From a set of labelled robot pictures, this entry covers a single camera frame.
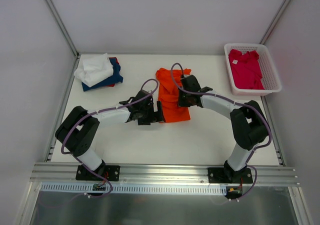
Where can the orange t-shirt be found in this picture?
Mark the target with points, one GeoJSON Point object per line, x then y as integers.
{"type": "Point", "coordinates": [168, 95]}

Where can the magenta t-shirt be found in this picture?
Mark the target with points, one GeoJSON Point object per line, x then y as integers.
{"type": "Point", "coordinates": [246, 71]}

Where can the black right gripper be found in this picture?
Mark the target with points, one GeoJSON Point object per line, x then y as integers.
{"type": "Point", "coordinates": [184, 101]}

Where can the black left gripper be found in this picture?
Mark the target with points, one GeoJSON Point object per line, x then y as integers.
{"type": "Point", "coordinates": [155, 112]}

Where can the white slotted cable duct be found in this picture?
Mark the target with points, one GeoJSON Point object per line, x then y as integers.
{"type": "Point", "coordinates": [215, 190]}

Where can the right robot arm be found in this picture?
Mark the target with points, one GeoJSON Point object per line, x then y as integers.
{"type": "Point", "coordinates": [249, 126]}

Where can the blue folded t-shirt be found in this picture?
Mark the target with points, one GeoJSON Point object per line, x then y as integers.
{"type": "Point", "coordinates": [114, 79]}

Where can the white folded t-shirt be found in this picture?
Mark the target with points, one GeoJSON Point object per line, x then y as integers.
{"type": "Point", "coordinates": [94, 70]}

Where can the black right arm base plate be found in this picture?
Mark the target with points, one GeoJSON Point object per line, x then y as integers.
{"type": "Point", "coordinates": [216, 175]}

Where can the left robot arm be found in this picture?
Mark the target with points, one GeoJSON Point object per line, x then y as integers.
{"type": "Point", "coordinates": [79, 128]}

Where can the white plastic basket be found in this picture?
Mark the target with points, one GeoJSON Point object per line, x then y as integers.
{"type": "Point", "coordinates": [271, 80]}

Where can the aluminium mounting rail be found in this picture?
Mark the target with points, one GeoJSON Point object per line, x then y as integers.
{"type": "Point", "coordinates": [149, 174]}

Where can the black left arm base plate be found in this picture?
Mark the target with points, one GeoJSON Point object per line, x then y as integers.
{"type": "Point", "coordinates": [110, 172]}

